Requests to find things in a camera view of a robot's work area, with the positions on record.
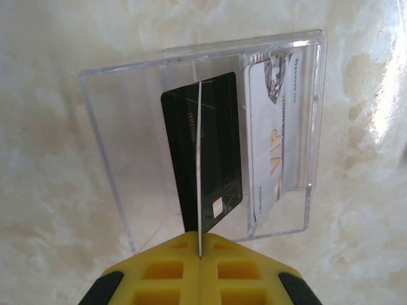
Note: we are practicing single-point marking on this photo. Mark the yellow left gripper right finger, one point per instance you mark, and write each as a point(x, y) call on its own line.
point(241, 279)

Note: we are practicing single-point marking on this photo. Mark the grey card with white edge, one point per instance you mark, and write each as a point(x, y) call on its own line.
point(200, 244)

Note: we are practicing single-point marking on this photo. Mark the white VIP card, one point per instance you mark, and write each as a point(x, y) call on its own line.
point(267, 120)

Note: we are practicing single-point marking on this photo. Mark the black VIP card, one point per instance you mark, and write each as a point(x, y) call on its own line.
point(219, 127)

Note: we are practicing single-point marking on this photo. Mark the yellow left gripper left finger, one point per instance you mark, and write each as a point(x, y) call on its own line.
point(165, 279)

